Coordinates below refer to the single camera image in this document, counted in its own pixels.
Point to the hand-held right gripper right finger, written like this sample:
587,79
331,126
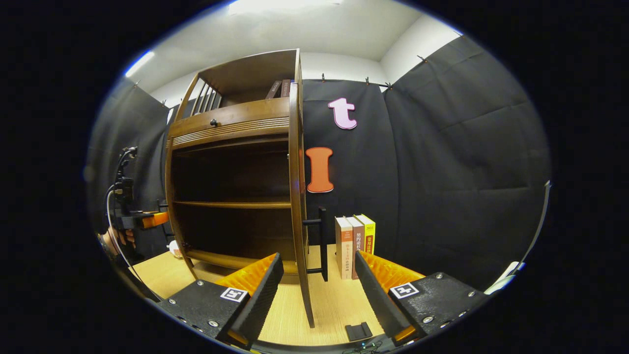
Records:
378,300

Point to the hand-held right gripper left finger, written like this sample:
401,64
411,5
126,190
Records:
263,300

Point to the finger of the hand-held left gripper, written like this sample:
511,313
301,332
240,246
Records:
155,219

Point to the wooden cabinet door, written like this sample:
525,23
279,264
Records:
168,177
296,196

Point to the wooden double-door shoe cabinet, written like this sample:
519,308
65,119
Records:
231,204

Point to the small white bag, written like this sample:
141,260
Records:
175,249

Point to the brown spine book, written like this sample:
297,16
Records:
357,238

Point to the wooden inner shelf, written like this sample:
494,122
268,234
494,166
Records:
231,204

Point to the small ceiling light panel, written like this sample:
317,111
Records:
139,64

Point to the wooden drawer with black knob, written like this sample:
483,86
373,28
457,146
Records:
236,120

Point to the black backdrop cloth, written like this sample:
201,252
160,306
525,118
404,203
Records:
467,172

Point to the leaning brown book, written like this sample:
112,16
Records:
273,90

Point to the dark brown book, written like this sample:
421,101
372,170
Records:
285,88

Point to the large ceiling light panel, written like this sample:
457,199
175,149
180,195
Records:
285,6

